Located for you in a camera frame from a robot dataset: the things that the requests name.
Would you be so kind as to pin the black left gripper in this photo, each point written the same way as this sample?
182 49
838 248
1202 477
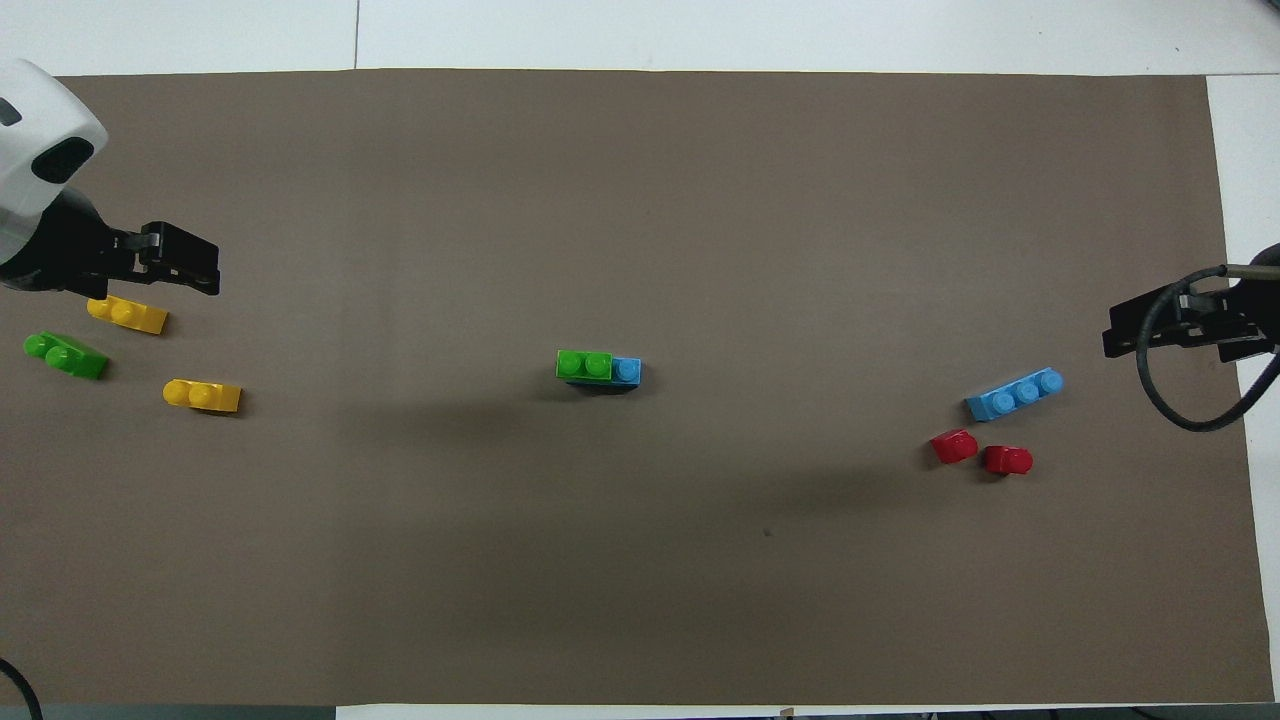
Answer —
70 255

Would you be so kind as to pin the brown table mat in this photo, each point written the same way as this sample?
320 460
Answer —
700 180

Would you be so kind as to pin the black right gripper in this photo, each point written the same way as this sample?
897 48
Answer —
1230 320

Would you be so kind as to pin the yellow two-stud toy brick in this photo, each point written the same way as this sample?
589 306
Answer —
205 397
135 318

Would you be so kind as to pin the blue three-stud toy brick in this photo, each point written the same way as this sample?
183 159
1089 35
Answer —
1012 397
627 372

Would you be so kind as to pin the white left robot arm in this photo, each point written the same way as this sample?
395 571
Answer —
40 120

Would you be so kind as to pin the green two-stud toy brick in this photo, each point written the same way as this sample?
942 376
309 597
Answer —
585 365
68 357

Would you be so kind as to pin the red single-stud toy block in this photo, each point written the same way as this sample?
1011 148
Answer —
1008 460
953 447

